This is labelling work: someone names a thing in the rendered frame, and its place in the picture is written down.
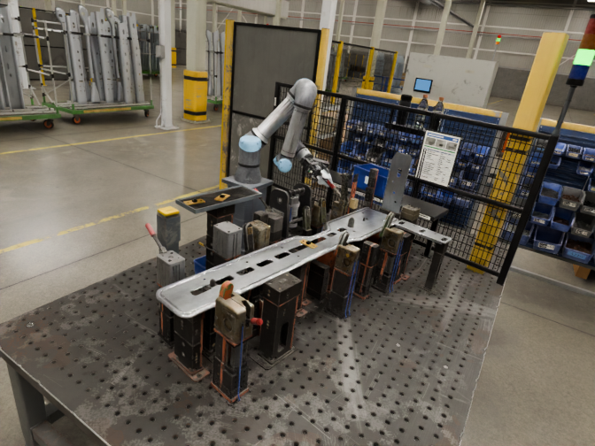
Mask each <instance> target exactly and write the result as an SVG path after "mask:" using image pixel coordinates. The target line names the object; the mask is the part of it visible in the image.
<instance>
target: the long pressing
mask: <svg viewBox="0 0 595 446"><path fill-rule="evenodd" d="M350 217H353V218H354V220H355V221H354V227H348V220H349V218H350ZM386 217H387V214H384V213H382V212H379V211H376V210H373V209H370V208H369V207H364V208H362V209H359V210H357V211H353V212H351V213H348V214H345V215H344V216H341V217H339V218H336V219H332V220H330V221H328V222H326V223H325V228H326V230H325V231H323V232H321V233H318V234H316V235H313V236H299V235H296V236H292V237H290V238H288V239H285V240H283V241H280V242H277V243H274V244H272V245H269V246H267V247H265V248H262V249H260V250H256V251H253V252H252V253H249V254H246V255H244V256H241V257H239V258H236V259H233V260H230V261H228V262H226V263H224V264H221V265H217V266H215V267H213V268H210V269H208V270H205V271H203V272H201V273H197V274H194V275H192V276H190V277H187V278H185V279H182V280H180V281H177V282H174V283H171V284H169V285H166V286H164V287H162V288H160V289H158V290H157V292H156V298H157V299H158V300H159V301H160V302H161V303H162V304H163V305H164V306H165V307H167V308H168V309H169V310H170V311H172V312H173V313H174V314H175V315H177V316H178V317H180V318H184V319H189V318H193V317H196V316H197V315H199V314H201V313H203V312H205V311H209V310H211V309H212V308H214V307H215V300H216V298H217V297H219V293H220V286H221V285H218V284H217V283H215V284H216V286H214V287H211V286H210V279H215V281H219V280H221V279H224V278H226V277H228V276H230V277H232V278H233V280H232V281H230V282H231V283H232V284H233V285H234V288H233V291H234V292H236V293H237V294H238V295H241V294H243V293H245V292H247V291H249V290H251V289H254V288H256V287H258V286H260V285H262V284H264V282H266V281H269V280H271V279H273V278H274V277H276V276H278V275H280V274H282V273H286V272H289V271H291V270H293V269H296V268H298V267H300V266H301V265H304V264H306V263H308V262H310V261H312V260H314V259H316V258H319V257H321V256H323V255H325V254H327V253H329V252H330V251H332V250H335V249H336V246H337V244H338V241H339V237H340V235H341V233H342V232H339V231H337V230H339V229H341V228H343V229H345V230H346V231H347V232H349V233H350V236H349V237H348V241H347V242H348V243H349V242H360V241H363V240H365V239H367V238H368V237H370V236H372V235H375V234H377V233H379V232H381V230H382V228H383V224H384V222H385V220H386ZM364 218H365V221H364V220H363V219H364ZM366 218H367V219H366ZM353 231H355V232H353ZM330 233H334V234H336V235H334V236H327V235H328V234H330ZM320 237H323V238H325V240H323V241H321V242H317V243H315V245H317V246H318V247H316V248H314V249H312V248H310V247H308V246H306V245H305V246H306V247H307V248H305V249H302V250H300V251H297V252H295V253H291V252H289V250H293V249H295V248H296V247H299V246H301V245H304V244H303V243H301V242H299V241H301V240H303V239H305V240H307V241H310V242H311V241H313V240H316V239H318V238H320ZM282 253H288V254H289V255H288V256H287V257H285V258H281V259H278V258H275V257H276V256H278V255H280V254H282ZM298 256H299V257H298ZM266 260H271V261H272V262H273V263H270V264H268V265H265V266H262V267H260V266H258V265H257V264H259V263H261V262H264V261H266ZM246 262H248V263H246ZM247 268H252V269H253V270H254V271H252V272H249V273H247V274H245V275H239V274H237V273H238V272H241V271H242V270H244V269H247ZM204 279H205V280H204ZM204 286H208V287H210V288H211V289H209V290H207V291H205V292H204V293H201V294H199V295H197V296H194V295H192V294H191V292H192V291H195V290H197V289H199V288H202V287H204Z"/></svg>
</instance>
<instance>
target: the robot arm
mask: <svg viewBox="0 0 595 446"><path fill-rule="evenodd" d="M316 96H317V88H316V86H315V84H314V83H313V82H312V81H311V80H309V79H307V78H303V79H299V80H298V81H296V83H295V84H294V86H293V87H292V88H291V89H290V90H289V91H288V93H287V97H286V98H285V99H284V100H283V101H282V102H281V103H280V104H279V105H278V107H277V108H276V109H275V110H274V111H273V112H272V113H271V114H270V115H269V116H268V117H267V118H266V119H265V120H264V121H263V122H262V123H261V124H260V125H259V126H258V127H257V128H253V129H252V130H251V131H250V132H249V133H248V134H246V135H245V136H243V137H241V138H240V142H239V156H238V167H237V169H236V173H235V177H234V180H235V181H237V182H240V183H243V184H258V183H261V180H262V177H261V173H260V169H259V162H260V152H261V150H262V149H263V148H264V147H265V146H266V144H267V140H268V138H269V137H270V136H271V135H272V134H273V133H274V132H275V131H276V130H277V129H278V128H279V127H280V126H281V125H282V124H283V123H284V122H285V121H286V120H287V119H288V118H289V117H290V116H291V115H292V117H291V120H290V125H289V128H288V131H287V134H286V137H285V140H284V144H283V146H282V151H281V152H280V153H279V154H278V155H277V156H276V157H275V158H274V163H275V164H276V165H277V166H278V168H279V170H280V171H281V172H283V173H287V172H288V171H289V170H290V169H291V167H292V161H293V158H294V157H295V156H296V157H297V158H298V159H299V163H300V164H301V165H302V166H303V167H304V168H305V173H306V175H307V176H308V174H307V173H309V175H310V176H308V177H309V178H312V177H314V176H315V178H316V180H318V181H317V182H318V184H320V185H325V186H326V187H330V186H329V185H328V183H327V181H326V180H325V179H328V180H329V181H330V183H331V184H332V183H333V181H332V178H331V175H330V172H329V170H328V167H329V162H328V161H325V160H321V159H318V158H313V155H312V154H311V152H310V151H309V150H308V149H307V148H306V146H305V145H304V144H303V143H302V142H301V141H300V140H299V139H300V136H301V134H302V131H303V127H304V124H305V120H306V117H307V114H308V112H310V111H311V109H312V107H313V103H314V100H315V98H316ZM306 170H307V171H306ZM321 173H322V175H321ZM311 175H312V176H311ZM320 175H321V176H320ZM324 178H325V179H324Z"/></svg>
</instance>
